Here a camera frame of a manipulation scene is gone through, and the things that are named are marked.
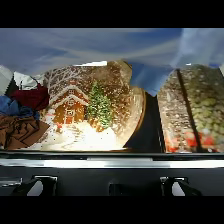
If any light blue garment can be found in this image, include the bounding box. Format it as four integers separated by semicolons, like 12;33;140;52
0;27;224;98

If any red garment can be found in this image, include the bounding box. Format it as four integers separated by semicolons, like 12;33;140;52
9;83;51;112

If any white garment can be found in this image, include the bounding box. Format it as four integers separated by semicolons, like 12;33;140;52
13;71;46;91

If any brown garment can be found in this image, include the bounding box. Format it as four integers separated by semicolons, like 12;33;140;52
0;114;51;151

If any silver frame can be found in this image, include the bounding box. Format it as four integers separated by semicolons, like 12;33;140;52
0;156;224;197

